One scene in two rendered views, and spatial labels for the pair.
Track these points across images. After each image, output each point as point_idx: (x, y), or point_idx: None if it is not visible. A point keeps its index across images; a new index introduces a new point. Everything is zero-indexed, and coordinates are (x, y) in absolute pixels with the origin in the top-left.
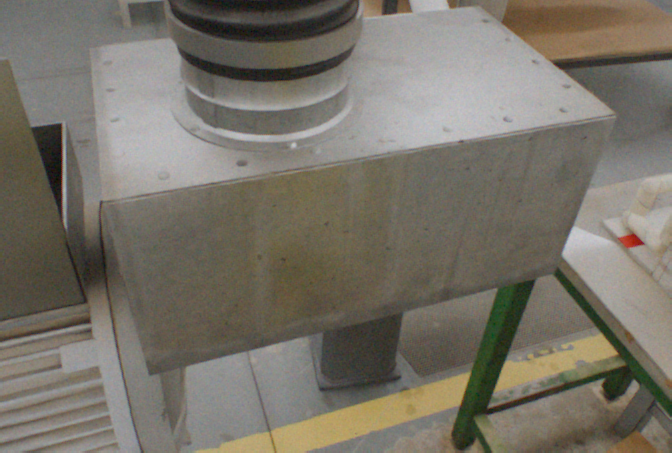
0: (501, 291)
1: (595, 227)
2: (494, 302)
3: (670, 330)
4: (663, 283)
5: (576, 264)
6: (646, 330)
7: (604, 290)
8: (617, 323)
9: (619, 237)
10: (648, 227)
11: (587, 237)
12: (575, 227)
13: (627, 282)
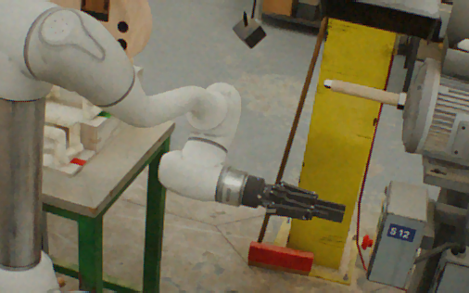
0: (97, 273)
1: (76, 178)
2: (96, 289)
3: (128, 144)
4: (100, 146)
5: (120, 174)
6: (138, 148)
7: (128, 163)
8: (144, 157)
9: (81, 164)
10: (72, 148)
11: (90, 178)
12: (86, 184)
13: (110, 159)
